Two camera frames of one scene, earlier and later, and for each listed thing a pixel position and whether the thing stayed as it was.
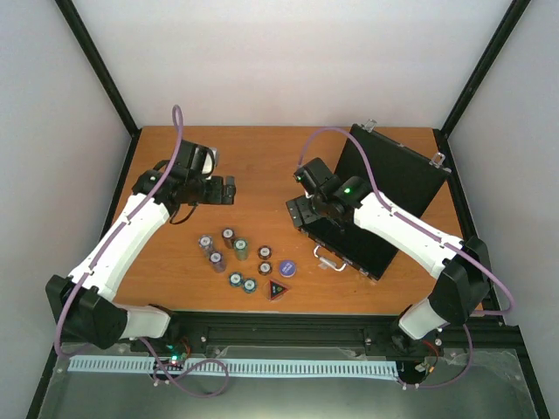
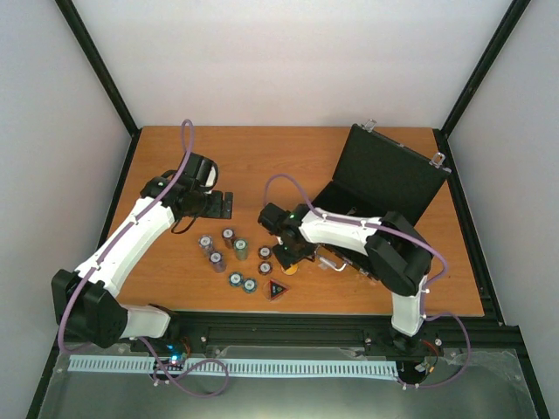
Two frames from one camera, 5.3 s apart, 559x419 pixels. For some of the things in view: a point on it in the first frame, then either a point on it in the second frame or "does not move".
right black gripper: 293,206 -> 286,260
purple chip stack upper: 205,243 does not move
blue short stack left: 235,278 does not move
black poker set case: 403,178 does not move
